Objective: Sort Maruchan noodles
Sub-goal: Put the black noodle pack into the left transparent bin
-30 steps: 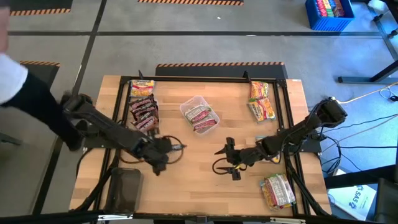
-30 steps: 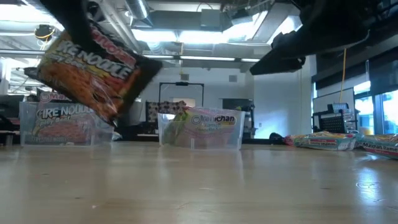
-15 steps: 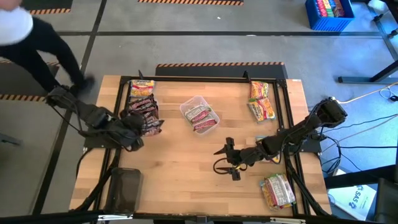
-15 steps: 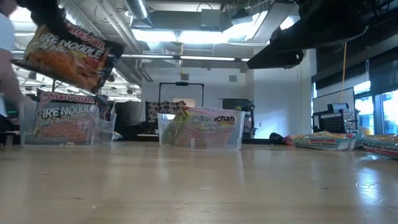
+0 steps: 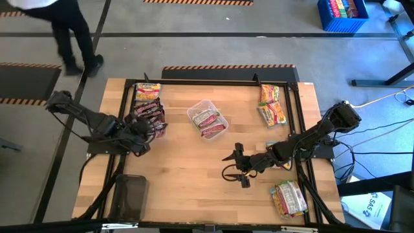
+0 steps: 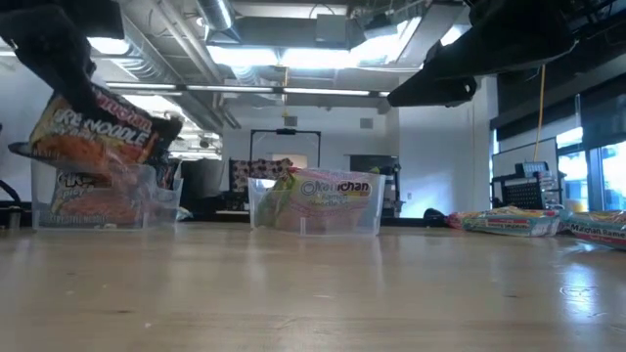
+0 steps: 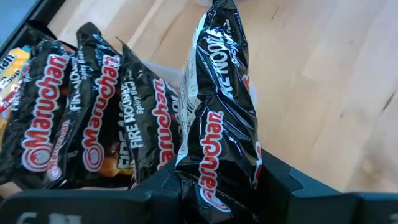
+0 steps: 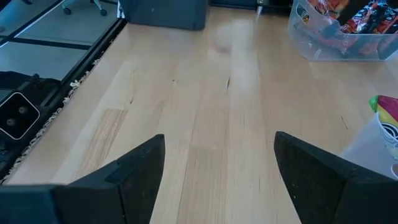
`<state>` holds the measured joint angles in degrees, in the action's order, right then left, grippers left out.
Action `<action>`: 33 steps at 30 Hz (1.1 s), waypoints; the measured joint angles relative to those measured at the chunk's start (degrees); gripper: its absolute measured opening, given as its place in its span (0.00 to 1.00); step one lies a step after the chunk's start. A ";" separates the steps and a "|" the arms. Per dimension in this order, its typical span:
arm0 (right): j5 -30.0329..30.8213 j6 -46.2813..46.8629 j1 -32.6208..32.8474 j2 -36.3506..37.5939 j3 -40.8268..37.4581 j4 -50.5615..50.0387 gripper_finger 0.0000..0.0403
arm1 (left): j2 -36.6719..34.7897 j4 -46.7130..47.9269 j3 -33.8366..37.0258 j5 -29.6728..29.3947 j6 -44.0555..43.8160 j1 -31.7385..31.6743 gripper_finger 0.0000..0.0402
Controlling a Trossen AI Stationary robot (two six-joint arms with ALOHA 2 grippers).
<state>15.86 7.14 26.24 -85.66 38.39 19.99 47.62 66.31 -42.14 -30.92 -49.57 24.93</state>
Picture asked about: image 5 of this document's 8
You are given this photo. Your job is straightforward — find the blue plastic crate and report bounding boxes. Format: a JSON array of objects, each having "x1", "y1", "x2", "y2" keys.
[{"x1": 316, "y1": 0, "x2": 369, "y2": 33}]

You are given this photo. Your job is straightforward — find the white printed paper bag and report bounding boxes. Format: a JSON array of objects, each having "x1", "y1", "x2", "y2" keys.
[{"x1": 341, "y1": 190, "x2": 392, "y2": 230}]

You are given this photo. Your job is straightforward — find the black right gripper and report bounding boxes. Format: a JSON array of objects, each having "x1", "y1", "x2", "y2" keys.
[{"x1": 221, "y1": 142, "x2": 272, "y2": 189}]

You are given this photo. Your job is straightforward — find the black power cable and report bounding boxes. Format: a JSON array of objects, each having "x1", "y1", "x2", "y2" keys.
[{"x1": 332, "y1": 118, "x2": 414, "y2": 182}]

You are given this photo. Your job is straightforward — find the white coiled cable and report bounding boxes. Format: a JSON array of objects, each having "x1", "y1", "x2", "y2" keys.
[{"x1": 395, "y1": 90, "x2": 413, "y2": 105}]

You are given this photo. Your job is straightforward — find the black aluminium rig frame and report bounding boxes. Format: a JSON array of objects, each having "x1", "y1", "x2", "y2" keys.
[{"x1": 72, "y1": 72, "x2": 345, "y2": 227}]

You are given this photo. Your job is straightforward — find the black steel stand leg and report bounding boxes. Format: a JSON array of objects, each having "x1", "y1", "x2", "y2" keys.
[{"x1": 351, "y1": 0, "x2": 414, "y2": 89}]

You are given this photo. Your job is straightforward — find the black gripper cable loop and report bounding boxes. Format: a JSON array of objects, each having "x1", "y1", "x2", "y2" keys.
[{"x1": 221, "y1": 163, "x2": 242, "y2": 183}]

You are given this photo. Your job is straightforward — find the colourful boxed packets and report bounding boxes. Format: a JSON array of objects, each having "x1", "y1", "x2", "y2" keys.
[{"x1": 327, "y1": 0, "x2": 360, "y2": 19}]

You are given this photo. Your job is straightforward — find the beige extension cable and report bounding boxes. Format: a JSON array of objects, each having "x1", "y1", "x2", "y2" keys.
[{"x1": 349, "y1": 85, "x2": 414, "y2": 108}]

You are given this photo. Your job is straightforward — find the grey chair foot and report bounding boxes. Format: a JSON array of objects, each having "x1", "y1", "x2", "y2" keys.
[{"x1": 0, "y1": 137, "x2": 23, "y2": 153}]

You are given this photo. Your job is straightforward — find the frosted plastic bin with handles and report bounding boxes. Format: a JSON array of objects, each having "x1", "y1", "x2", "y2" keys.
[{"x1": 186, "y1": 98, "x2": 230, "y2": 140}]

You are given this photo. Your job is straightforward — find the person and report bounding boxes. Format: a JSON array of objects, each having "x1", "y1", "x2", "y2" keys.
[{"x1": 6, "y1": 0, "x2": 105, "y2": 78}]

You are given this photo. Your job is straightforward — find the clear plastic rectangular bin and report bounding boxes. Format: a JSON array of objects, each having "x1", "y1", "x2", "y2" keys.
[{"x1": 132, "y1": 96, "x2": 169, "y2": 140}]

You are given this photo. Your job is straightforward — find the black floor beam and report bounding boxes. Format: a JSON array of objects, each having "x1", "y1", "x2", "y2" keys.
[{"x1": 337, "y1": 170, "x2": 414, "y2": 197}]

